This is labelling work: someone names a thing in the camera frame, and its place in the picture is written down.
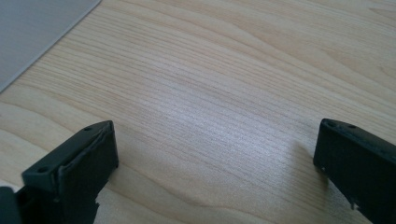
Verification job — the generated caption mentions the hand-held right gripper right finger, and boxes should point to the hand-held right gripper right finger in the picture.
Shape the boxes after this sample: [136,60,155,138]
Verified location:
[313,118,396,224]

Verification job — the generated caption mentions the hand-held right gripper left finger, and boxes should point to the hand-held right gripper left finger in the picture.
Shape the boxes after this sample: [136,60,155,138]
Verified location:
[15,119,120,224]

